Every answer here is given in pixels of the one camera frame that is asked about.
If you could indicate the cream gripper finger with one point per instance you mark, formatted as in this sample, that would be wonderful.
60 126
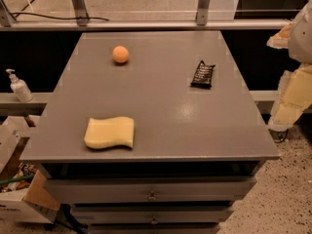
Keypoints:
280 40
294 97

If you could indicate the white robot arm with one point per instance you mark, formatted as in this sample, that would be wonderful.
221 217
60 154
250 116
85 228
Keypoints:
300 41

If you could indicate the yellow wavy sponge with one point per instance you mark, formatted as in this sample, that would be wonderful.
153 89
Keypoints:
105 133

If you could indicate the grey drawer cabinet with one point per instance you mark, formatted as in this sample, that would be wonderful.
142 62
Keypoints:
197 149

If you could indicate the orange ball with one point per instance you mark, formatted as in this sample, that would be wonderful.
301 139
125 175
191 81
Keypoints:
120 54

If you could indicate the top drawer knob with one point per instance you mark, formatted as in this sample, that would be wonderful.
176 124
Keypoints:
152 197

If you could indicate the drawer knob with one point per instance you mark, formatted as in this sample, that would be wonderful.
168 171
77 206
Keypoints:
152 197
154 221

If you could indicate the white pump bottle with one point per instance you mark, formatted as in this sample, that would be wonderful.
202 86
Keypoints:
19 87

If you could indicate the white cardboard box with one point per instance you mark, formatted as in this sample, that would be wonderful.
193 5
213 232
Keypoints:
22 196

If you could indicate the metal window frame rail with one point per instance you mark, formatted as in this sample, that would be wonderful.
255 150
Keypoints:
104 15

